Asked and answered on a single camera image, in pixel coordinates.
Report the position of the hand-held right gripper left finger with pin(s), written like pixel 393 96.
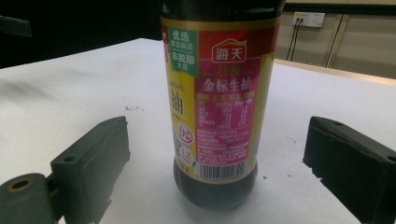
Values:
pixel 90 161

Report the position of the black horizontal bar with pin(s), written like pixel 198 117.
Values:
pixel 342 8

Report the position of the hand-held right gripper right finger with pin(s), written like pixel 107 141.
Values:
pixel 351 161

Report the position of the white table cover board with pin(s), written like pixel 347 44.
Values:
pixel 77 93

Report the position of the black curtain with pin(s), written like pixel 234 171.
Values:
pixel 77 28

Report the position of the wooden table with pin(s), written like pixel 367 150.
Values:
pixel 336 72

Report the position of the white wall socket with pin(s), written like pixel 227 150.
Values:
pixel 308 19

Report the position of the dark soy sauce bottle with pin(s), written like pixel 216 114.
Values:
pixel 218 102

